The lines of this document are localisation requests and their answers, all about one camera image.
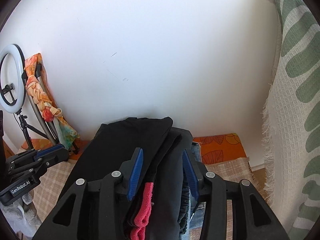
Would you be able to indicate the black pants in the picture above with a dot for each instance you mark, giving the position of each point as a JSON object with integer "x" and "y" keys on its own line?
{"x": 114, "y": 143}

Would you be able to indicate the folded silver tripod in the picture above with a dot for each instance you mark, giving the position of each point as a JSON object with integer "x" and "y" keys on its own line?
{"x": 75, "y": 148}

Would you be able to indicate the white ring light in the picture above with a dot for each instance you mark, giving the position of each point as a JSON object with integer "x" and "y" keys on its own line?
{"x": 12, "y": 85}

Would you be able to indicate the left hand white glove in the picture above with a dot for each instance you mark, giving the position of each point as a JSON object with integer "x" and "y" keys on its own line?
{"x": 22, "y": 215}

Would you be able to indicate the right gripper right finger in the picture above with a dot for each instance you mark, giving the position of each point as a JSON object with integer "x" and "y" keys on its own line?
{"x": 194, "y": 171}

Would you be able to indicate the black mini tripod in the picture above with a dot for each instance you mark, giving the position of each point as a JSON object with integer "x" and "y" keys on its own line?
{"x": 34, "y": 137}

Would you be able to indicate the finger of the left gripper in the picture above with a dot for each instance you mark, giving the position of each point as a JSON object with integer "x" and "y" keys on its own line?
{"x": 48, "y": 150}

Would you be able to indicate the plaid beige bed blanket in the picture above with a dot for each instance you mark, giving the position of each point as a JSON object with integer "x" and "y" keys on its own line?
{"x": 46, "y": 194}

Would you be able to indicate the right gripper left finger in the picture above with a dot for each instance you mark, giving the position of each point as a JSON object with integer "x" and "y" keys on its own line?
{"x": 131, "y": 171}

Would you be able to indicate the green striped white pillow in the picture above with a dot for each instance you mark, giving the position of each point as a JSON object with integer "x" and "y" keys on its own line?
{"x": 291, "y": 121}

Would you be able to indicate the folded dark clothes stack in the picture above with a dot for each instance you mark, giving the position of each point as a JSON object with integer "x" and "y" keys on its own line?
{"x": 168, "y": 213}

